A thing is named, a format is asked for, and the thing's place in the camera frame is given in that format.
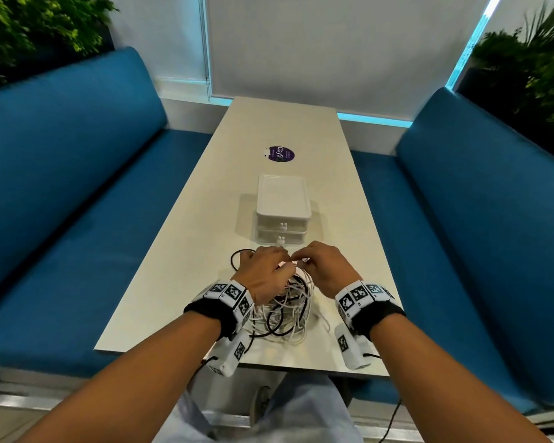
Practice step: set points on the person's grey shoe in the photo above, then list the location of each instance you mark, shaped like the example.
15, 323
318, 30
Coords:
260, 405

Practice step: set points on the white two-drawer box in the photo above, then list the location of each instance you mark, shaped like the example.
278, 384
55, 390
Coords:
281, 205

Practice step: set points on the person's left fingers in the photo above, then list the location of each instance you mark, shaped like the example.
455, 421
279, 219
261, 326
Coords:
284, 271

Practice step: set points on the blue sofa bench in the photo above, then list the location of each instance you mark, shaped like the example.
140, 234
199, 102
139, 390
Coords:
64, 212
471, 244

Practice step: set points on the green leafy plant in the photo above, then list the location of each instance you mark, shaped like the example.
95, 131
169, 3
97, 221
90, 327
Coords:
23, 27
531, 69

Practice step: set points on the person's left hand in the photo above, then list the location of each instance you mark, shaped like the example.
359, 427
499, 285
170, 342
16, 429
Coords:
257, 272

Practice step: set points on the round purple sticker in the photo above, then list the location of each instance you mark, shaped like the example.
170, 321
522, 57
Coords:
280, 153

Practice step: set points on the white tagged wrist camera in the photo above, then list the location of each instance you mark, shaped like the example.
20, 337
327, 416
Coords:
355, 299
233, 302

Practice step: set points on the person's left forearm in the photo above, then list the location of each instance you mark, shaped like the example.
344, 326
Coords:
134, 378

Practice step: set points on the person's right fingers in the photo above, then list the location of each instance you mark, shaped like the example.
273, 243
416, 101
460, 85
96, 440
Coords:
304, 262

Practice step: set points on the person's right hand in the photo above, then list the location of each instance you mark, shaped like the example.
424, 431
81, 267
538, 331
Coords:
332, 269

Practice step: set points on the person's right forearm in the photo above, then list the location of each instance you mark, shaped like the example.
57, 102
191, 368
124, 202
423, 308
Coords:
443, 387

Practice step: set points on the person's grey trousers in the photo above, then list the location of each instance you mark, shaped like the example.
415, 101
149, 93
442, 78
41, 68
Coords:
304, 410

